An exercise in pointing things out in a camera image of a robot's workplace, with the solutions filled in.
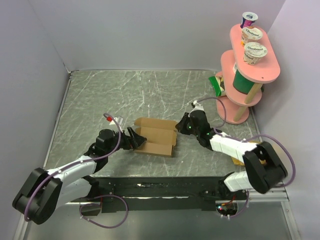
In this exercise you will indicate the purple lid yogurt cup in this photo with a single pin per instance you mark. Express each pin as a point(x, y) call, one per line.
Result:
point(248, 19)

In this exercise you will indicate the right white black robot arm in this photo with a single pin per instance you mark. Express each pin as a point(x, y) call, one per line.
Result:
point(263, 167)

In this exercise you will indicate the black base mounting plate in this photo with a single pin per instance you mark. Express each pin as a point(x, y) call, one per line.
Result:
point(161, 193)

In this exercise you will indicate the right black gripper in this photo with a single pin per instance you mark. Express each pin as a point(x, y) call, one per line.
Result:
point(181, 125)

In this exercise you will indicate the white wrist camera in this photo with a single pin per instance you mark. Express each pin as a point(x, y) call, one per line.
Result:
point(112, 121)
point(196, 106)

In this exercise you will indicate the brown cardboard box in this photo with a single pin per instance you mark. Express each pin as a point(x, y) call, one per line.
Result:
point(161, 135)

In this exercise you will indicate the green snack bag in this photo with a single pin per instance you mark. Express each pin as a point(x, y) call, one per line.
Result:
point(217, 83)

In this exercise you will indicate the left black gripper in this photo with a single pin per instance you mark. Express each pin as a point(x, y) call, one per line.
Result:
point(133, 141)

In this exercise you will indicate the green cylindrical can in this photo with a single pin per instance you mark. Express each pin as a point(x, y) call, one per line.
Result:
point(240, 83)

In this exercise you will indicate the middle Chobani yogurt cup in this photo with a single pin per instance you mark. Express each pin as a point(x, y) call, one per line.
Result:
point(250, 34)

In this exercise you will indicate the chobani yogurt cup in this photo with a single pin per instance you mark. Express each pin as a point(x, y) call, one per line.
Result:
point(254, 52)
point(250, 34)

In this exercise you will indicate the front Chobani yogurt cup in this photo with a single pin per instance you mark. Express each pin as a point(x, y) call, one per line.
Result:
point(254, 52)

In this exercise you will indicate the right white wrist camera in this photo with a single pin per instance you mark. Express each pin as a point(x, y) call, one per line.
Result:
point(196, 106)

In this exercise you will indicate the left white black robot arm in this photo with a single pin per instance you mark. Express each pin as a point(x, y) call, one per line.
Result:
point(46, 190)

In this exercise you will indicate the pink three-tier shelf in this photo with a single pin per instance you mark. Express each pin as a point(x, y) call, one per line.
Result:
point(235, 105)

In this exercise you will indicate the yellow chip bag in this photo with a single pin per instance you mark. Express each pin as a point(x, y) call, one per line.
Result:
point(238, 162)

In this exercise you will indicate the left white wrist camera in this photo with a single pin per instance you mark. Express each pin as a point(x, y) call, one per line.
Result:
point(112, 121)

